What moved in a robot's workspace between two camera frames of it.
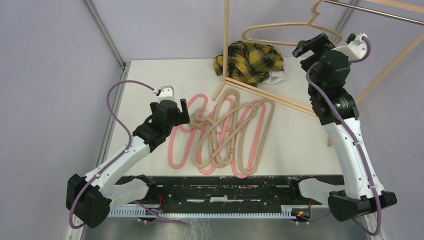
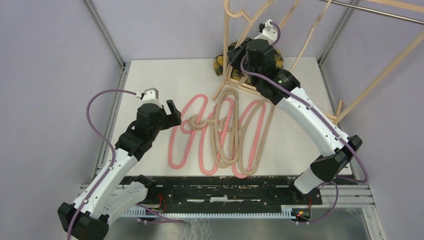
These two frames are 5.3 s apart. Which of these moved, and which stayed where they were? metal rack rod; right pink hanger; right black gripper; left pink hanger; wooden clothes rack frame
Moved: right black gripper
Stayed: metal rack rod; wooden clothes rack frame; right pink hanger; left pink hanger
